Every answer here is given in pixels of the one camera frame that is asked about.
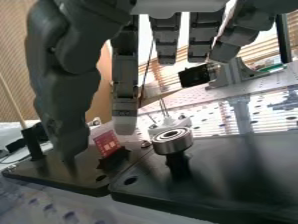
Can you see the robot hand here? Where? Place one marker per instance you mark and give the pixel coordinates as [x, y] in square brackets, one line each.
[67, 83]

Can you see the red circuit board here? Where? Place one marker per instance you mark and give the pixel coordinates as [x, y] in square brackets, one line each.
[106, 143]

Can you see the thin stick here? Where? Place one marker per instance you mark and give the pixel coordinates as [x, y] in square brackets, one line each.
[12, 100]

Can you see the black plate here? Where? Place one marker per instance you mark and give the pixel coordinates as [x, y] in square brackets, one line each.
[221, 180]
[67, 176]

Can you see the metal bearing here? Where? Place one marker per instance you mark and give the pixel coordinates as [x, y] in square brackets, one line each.
[173, 140]

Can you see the small black camera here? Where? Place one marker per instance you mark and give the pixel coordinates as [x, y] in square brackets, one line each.
[197, 75]

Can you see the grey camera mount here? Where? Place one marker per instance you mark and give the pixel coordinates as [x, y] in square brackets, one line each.
[237, 71]

